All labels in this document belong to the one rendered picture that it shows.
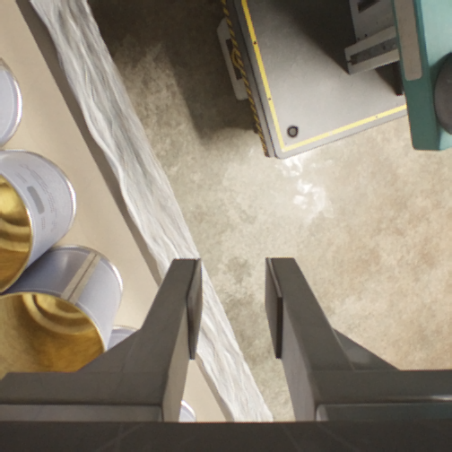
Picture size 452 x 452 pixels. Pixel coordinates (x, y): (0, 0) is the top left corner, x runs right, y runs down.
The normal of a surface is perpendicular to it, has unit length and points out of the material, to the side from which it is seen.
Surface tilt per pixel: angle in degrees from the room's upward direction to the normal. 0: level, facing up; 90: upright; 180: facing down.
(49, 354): 92
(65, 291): 91
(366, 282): 0
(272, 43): 0
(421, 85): 90
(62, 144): 3
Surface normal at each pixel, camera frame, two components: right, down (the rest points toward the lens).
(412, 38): -0.93, 0.35
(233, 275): 0.20, 0.26
